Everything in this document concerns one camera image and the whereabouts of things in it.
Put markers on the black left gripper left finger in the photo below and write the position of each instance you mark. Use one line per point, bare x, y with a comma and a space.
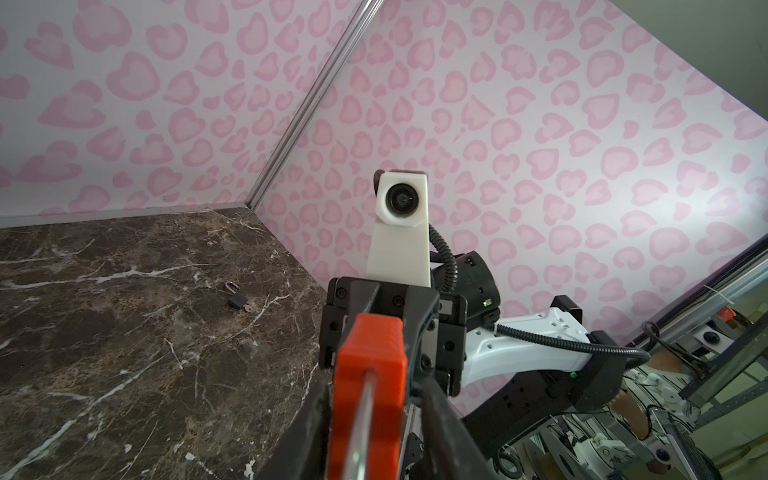
302, 452

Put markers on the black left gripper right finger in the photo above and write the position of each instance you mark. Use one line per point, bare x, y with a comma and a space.
449, 450

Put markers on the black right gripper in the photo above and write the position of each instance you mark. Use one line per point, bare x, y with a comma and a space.
434, 327

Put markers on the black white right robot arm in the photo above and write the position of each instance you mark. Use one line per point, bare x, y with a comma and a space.
552, 363

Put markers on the small black padlock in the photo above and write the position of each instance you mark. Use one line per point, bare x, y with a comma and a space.
237, 298

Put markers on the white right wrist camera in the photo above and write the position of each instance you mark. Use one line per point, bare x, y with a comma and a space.
399, 249

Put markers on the aluminium frame post right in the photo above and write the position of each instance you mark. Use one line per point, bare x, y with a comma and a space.
362, 18

